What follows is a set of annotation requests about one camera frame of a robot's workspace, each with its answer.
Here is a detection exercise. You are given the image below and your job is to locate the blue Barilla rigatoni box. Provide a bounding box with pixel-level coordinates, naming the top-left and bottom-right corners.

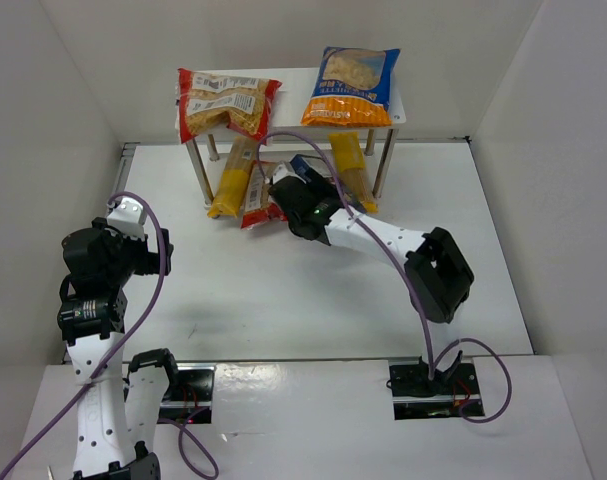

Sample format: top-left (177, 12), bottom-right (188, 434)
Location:
top-left (290, 154), bottom-right (335, 187)

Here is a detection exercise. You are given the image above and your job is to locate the red pasta bag shelf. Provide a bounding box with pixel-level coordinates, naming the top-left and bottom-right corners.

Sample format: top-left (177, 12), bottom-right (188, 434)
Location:
top-left (241, 162), bottom-right (286, 230)
top-left (177, 68), bottom-right (282, 143)

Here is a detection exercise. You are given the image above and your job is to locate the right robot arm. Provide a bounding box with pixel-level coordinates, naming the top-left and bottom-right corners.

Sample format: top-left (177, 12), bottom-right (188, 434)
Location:
top-left (269, 176), bottom-right (474, 398)

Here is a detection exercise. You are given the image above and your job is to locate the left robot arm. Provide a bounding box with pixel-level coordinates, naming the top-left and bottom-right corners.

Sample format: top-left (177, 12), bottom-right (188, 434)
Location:
top-left (57, 211), bottom-right (178, 479)

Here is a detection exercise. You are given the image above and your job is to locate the white two-tier shelf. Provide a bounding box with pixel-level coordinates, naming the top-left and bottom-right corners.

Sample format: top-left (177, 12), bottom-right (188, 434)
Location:
top-left (185, 67), bottom-right (406, 209)

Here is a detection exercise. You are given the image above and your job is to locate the blue orange pasta bag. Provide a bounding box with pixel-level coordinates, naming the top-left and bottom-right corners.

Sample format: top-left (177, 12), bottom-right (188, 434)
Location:
top-left (301, 46), bottom-right (401, 128)

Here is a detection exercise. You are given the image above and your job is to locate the red pasta bag top shelf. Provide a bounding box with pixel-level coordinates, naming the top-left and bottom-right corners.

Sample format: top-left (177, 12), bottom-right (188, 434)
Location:
top-left (177, 68), bottom-right (282, 143)

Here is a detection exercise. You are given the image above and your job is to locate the yellow spaghetti bag right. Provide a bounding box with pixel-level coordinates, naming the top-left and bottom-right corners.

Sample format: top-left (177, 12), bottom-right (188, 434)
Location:
top-left (329, 132), bottom-right (378, 214)

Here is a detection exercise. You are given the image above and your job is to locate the yellow spaghetti bag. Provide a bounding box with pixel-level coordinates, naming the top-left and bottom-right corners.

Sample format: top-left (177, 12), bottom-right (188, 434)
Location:
top-left (329, 132), bottom-right (378, 214)
top-left (208, 136), bottom-right (257, 218)

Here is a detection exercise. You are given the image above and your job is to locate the yellow spaghetti bag left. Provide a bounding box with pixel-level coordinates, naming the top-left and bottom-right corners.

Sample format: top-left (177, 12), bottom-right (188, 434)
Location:
top-left (208, 136), bottom-right (257, 218)

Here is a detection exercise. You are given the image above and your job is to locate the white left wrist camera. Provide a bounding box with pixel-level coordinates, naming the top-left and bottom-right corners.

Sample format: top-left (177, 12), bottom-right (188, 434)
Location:
top-left (107, 197), bottom-right (147, 240)

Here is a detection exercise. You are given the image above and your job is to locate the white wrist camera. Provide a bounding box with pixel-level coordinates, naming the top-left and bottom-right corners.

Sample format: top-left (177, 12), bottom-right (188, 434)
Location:
top-left (107, 197), bottom-right (147, 240)
top-left (265, 162), bottom-right (303, 185)

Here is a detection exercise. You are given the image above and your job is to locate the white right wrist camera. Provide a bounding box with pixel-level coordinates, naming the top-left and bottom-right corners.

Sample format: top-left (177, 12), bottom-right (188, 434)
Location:
top-left (265, 162), bottom-right (303, 185)

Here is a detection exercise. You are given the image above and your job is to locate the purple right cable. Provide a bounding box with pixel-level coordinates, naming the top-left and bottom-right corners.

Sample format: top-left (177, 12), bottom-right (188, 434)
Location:
top-left (255, 131), bottom-right (513, 424)

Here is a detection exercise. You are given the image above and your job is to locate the purple cable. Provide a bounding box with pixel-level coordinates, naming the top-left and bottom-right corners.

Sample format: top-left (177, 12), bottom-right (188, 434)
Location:
top-left (0, 191), bottom-right (219, 480)
top-left (255, 131), bottom-right (513, 424)

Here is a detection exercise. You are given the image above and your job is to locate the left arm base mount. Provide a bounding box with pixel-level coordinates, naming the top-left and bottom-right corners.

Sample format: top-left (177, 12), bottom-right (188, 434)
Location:
top-left (125, 363), bottom-right (218, 425)

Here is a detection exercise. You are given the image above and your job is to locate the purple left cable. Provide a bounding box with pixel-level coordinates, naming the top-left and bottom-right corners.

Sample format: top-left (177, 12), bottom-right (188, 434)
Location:
top-left (0, 191), bottom-right (219, 480)

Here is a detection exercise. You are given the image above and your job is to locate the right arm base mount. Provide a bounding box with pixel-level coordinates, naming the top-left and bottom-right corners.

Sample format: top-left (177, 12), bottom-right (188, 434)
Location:
top-left (386, 360), bottom-right (485, 420)

